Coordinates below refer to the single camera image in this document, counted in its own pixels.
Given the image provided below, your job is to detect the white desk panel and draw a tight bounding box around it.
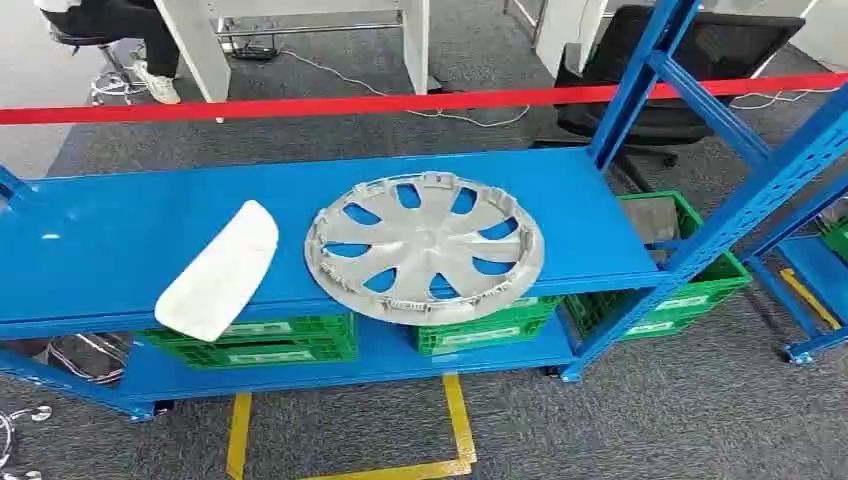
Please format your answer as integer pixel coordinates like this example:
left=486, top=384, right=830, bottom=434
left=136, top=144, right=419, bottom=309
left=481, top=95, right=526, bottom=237
left=535, top=0, right=608, bottom=78

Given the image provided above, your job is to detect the white desk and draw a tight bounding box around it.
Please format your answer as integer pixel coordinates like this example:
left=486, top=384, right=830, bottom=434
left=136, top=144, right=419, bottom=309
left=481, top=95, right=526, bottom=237
left=153, top=0, right=431, bottom=124

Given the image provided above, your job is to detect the person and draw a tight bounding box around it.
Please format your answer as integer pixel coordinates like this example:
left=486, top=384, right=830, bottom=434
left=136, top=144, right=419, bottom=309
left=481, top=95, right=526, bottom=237
left=34, top=0, right=181, bottom=106

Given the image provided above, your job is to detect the black stool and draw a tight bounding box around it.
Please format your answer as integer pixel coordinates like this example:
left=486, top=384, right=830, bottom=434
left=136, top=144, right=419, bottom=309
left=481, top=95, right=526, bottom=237
left=49, top=25, right=150, bottom=107

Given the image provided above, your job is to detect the black office chair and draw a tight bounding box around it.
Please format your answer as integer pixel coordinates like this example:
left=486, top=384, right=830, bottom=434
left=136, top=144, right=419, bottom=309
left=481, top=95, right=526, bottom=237
left=529, top=5, right=806, bottom=193

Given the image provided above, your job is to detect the yellow floor tape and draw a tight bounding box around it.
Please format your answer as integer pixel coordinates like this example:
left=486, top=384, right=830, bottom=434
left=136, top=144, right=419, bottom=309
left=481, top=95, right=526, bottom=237
left=225, top=374, right=478, bottom=480
left=778, top=268, right=843, bottom=331

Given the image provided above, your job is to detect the black power strip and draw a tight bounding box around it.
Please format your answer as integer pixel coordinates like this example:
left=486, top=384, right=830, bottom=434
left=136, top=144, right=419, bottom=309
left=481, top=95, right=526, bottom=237
left=228, top=44, right=280, bottom=62

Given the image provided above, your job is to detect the large blue metal shelf rack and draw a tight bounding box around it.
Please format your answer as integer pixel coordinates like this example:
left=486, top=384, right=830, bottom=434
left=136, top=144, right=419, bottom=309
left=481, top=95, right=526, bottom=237
left=0, top=0, right=848, bottom=425

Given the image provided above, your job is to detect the red barrier tape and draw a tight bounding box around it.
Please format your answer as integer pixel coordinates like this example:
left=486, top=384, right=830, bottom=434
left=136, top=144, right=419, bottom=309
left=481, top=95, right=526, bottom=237
left=0, top=71, right=848, bottom=127

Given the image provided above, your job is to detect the grey flat part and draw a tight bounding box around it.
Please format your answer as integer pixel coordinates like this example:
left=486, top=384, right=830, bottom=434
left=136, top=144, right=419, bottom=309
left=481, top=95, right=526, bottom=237
left=619, top=197, right=681, bottom=250

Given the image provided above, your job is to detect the white curved plastic panel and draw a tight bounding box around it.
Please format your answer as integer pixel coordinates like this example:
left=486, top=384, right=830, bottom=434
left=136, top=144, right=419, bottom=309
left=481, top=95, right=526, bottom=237
left=154, top=199, right=280, bottom=344

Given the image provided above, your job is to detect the grey plastic wheel cover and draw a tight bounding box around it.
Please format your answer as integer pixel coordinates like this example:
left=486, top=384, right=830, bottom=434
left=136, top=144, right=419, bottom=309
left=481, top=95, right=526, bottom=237
left=303, top=170, right=546, bottom=327

